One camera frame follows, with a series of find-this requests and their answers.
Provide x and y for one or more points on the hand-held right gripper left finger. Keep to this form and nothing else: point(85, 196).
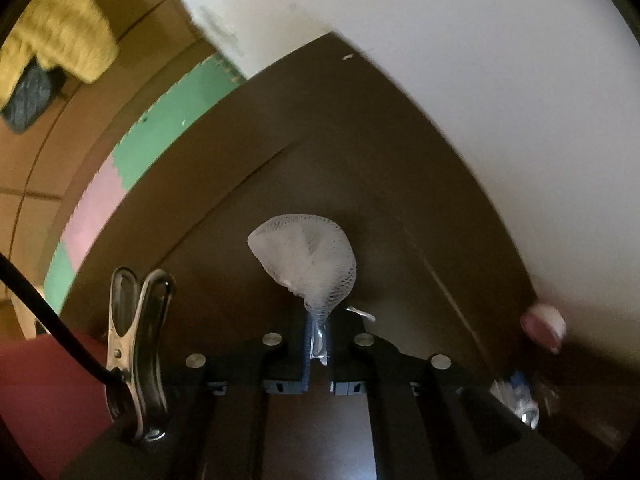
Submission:
point(305, 355)

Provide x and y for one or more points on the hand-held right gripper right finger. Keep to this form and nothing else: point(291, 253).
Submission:
point(334, 355)

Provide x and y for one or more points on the white foam fruit net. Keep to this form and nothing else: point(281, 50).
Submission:
point(305, 255)

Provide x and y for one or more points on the small pink white cap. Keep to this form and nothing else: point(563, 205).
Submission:
point(542, 325)

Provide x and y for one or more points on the small white scrap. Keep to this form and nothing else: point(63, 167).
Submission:
point(359, 313)

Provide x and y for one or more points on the metal spring clamp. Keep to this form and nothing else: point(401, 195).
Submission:
point(150, 310)

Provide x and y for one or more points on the clear plastic bottle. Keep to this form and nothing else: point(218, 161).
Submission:
point(522, 400)

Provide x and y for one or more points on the pink foam mat tile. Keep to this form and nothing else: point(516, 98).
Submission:
point(100, 205)

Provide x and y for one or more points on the green foam mat tile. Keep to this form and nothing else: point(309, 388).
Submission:
point(62, 275)
point(165, 120)

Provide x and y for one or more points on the black quilted handbag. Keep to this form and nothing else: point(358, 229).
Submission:
point(30, 95)

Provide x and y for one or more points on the yellow fleece jacket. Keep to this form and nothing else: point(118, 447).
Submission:
point(65, 30)

